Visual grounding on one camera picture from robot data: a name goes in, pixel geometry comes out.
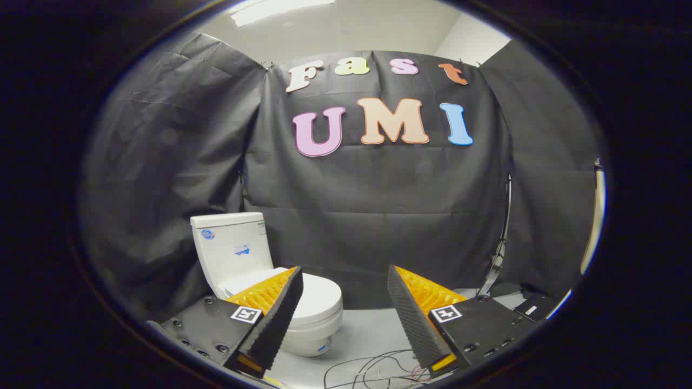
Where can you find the black box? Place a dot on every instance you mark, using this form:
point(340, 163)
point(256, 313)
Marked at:
point(535, 306)

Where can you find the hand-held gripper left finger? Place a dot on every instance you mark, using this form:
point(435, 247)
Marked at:
point(278, 319)

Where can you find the black backdrop cloth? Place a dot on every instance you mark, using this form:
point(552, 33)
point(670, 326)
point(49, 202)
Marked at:
point(378, 205)

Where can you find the white toilet lid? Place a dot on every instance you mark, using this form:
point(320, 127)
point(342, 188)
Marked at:
point(320, 297)

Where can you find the white ceramic toilet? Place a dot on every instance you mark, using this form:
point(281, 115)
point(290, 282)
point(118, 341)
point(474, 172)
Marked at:
point(232, 254)

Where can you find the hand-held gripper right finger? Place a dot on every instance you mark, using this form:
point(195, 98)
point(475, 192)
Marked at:
point(413, 324)

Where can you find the ceiling light panel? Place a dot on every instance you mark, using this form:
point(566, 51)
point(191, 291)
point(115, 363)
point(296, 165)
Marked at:
point(275, 9)

